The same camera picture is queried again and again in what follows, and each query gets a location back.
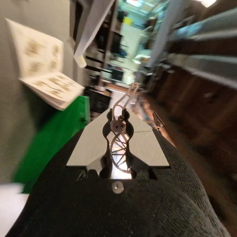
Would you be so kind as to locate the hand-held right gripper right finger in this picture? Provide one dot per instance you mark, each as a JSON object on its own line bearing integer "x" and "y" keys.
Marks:
{"x": 146, "y": 148}

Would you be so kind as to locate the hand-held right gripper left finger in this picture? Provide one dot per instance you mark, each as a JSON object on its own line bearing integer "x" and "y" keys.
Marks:
{"x": 88, "y": 144}

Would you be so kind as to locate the wooden model bicycle frame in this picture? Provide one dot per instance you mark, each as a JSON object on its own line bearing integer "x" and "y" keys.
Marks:
{"x": 116, "y": 127}

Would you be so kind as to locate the green cutting mat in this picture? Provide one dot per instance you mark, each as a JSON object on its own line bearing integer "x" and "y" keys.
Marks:
{"x": 55, "y": 133}

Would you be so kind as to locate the black plastic crate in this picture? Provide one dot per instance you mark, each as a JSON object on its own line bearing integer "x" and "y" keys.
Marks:
{"x": 99, "y": 101}

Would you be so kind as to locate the open white instruction booklet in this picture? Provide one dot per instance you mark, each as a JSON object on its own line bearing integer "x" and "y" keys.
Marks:
{"x": 40, "y": 55}

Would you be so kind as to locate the dark storage shelf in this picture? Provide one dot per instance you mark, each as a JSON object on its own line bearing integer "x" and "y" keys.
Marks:
{"x": 113, "y": 44}

